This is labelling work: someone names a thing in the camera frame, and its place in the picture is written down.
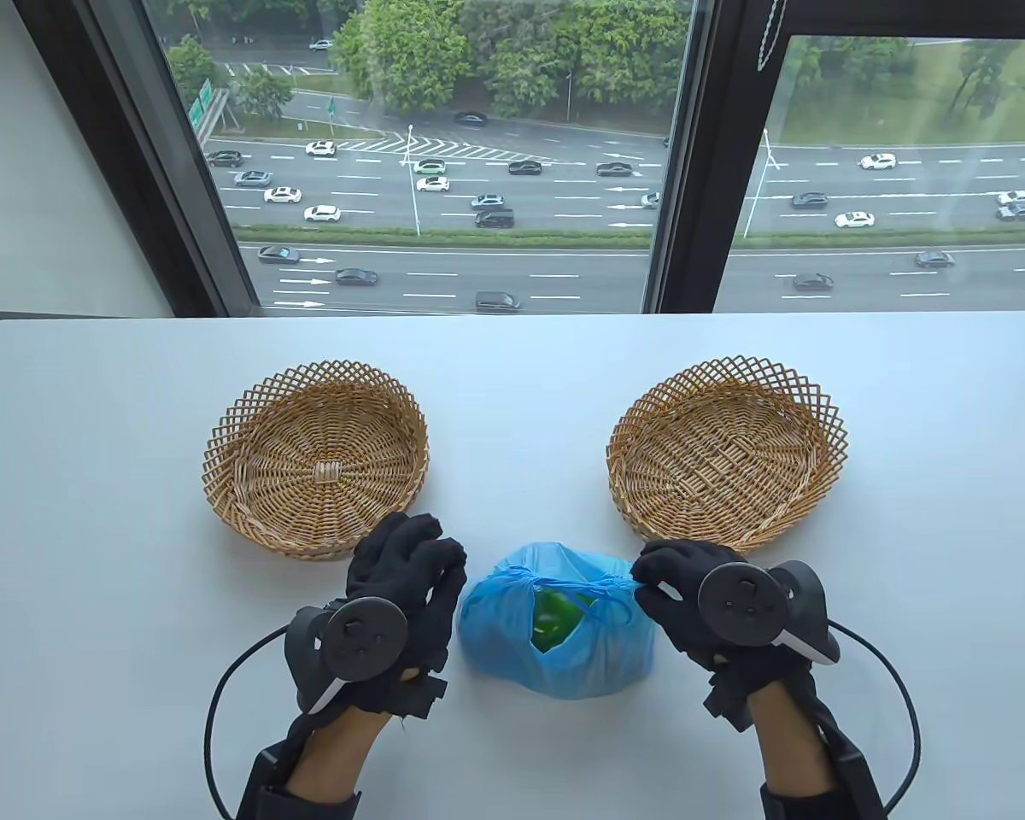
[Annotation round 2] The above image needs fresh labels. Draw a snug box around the black left glove cable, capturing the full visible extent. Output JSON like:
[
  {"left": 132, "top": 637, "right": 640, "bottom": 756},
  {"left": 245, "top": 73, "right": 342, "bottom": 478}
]
[{"left": 203, "top": 624, "right": 291, "bottom": 820}]

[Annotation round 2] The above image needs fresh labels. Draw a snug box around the black hand controller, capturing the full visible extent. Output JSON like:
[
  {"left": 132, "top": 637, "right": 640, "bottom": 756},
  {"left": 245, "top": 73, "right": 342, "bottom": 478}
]
[
  {"left": 284, "top": 598, "right": 408, "bottom": 715},
  {"left": 698, "top": 559, "right": 841, "bottom": 665}
]

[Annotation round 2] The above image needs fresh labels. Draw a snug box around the person's left hand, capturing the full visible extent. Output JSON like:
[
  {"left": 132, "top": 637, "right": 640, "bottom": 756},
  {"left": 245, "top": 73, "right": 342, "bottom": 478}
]
[{"left": 312, "top": 512, "right": 468, "bottom": 727}]

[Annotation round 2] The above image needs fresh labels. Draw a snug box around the black wrist strap unit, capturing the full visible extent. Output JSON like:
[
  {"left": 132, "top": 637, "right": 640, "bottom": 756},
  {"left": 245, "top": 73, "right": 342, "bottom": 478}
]
[
  {"left": 760, "top": 700, "right": 889, "bottom": 820},
  {"left": 237, "top": 741, "right": 361, "bottom": 820}
]

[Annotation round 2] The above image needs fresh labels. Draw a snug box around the person's right forearm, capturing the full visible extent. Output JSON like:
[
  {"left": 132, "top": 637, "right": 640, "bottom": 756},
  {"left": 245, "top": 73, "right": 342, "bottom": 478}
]
[{"left": 747, "top": 683, "right": 838, "bottom": 791}]

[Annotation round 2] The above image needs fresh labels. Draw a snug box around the person's right hand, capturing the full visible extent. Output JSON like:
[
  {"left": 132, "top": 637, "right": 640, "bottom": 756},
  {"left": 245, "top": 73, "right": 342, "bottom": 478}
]
[{"left": 630, "top": 540, "right": 812, "bottom": 734}]

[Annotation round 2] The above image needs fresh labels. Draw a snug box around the black right wrist strap unit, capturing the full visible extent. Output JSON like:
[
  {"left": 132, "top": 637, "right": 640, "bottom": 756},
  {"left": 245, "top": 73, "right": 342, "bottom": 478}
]
[{"left": 760, "top": 700, "right": 889, "bottom": 820}]

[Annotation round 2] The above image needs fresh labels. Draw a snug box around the black left hand controller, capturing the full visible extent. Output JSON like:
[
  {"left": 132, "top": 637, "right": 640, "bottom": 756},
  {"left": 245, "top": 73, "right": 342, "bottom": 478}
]
[{"left": 284, "top": 598, "right": 408, "bottom": 715}]

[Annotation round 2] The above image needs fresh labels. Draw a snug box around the black right hand controller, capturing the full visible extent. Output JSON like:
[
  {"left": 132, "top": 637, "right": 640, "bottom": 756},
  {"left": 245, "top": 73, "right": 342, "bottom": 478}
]
[{"left": 698, "top": 559, "right": 841, "bottom": 665}]

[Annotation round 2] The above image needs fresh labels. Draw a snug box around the green bell pepper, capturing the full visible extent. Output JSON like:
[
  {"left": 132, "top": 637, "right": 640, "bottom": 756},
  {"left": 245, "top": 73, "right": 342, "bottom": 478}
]
[{"left": 531, "top": 589, "right": 595, "bottom": 654}]

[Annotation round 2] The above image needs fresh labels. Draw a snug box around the blue plastic bag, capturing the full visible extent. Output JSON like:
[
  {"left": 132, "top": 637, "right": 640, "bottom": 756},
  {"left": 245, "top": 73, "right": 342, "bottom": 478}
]
[{"left": 457, "top": 540, "right": 655, "bottom": 701}]

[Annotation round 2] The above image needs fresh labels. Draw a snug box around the black window frame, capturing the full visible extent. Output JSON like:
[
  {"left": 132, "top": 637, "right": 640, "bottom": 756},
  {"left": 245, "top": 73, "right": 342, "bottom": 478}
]
[{"left": 13, "top": 0, "right": 1025, "bottom": 319}]

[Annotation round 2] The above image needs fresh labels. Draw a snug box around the black left wrist strap unit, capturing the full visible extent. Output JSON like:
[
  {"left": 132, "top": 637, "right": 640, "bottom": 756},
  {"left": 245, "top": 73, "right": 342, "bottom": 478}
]
[{"left": 237, "top": 741, "right": 361, "bottom": 820}]

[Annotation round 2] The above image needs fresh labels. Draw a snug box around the round wicker basket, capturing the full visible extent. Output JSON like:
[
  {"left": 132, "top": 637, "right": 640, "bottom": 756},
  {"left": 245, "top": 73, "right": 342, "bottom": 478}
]
[
  {"left": 202, "top": 360, "right": 431, "bottom": 562},
  {"left": 606, "top": 355, "right": 849, "bottom": 565}
]

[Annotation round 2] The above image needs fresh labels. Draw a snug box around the person's left forearm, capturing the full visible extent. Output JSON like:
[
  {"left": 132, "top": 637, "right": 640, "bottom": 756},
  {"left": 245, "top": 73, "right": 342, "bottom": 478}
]
[{"left": 286, "top": 709, "right": 394, "bottom": 804}]

